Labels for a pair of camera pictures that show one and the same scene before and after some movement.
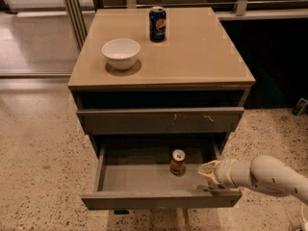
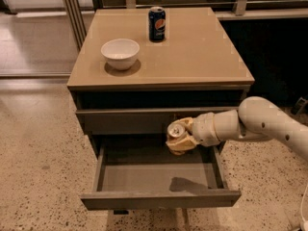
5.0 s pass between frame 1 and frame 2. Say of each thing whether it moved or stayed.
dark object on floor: stayed
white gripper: moved
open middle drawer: stayed
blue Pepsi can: stayed
